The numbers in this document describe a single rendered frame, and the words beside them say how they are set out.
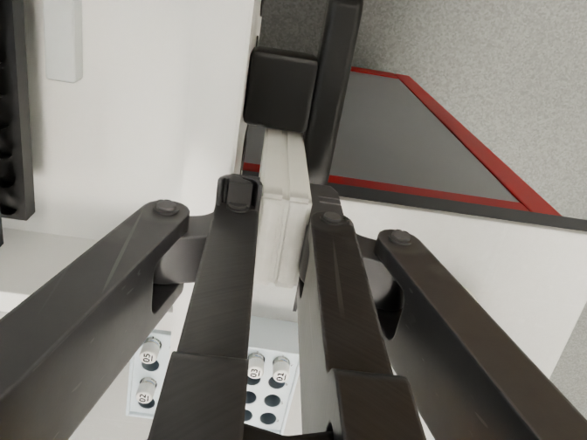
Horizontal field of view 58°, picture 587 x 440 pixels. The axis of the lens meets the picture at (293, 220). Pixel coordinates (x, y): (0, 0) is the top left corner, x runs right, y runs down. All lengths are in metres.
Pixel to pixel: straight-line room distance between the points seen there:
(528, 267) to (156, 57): 0.31
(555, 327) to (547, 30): 0.83
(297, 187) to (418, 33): 0.99
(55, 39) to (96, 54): 0.02
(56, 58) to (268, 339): 0.24
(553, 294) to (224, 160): 0.33
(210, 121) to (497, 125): 1.08
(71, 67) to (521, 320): 0.37
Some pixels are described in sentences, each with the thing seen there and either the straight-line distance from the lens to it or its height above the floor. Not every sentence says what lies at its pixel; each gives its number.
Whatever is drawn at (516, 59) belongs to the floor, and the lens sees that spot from 1.21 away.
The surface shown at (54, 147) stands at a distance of 0.30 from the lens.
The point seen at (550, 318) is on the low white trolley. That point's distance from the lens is 0.47.
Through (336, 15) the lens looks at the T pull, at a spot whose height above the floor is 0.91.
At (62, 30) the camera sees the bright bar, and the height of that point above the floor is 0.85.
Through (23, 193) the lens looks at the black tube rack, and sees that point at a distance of 0.28.
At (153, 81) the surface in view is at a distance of 0.28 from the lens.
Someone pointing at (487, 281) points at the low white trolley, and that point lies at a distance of 0.43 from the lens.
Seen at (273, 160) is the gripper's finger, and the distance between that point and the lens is 0.17.
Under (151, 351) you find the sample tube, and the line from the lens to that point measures 0.39.
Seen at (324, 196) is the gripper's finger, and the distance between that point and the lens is 0.17.
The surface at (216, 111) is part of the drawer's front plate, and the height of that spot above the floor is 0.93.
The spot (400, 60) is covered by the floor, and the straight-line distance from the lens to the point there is 1.14.
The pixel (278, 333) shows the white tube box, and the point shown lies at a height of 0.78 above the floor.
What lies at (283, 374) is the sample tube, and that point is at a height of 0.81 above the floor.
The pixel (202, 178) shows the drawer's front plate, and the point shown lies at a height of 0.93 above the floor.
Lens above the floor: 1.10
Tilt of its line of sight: 64 degrees down
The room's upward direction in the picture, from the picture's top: 178 degrees clockwise
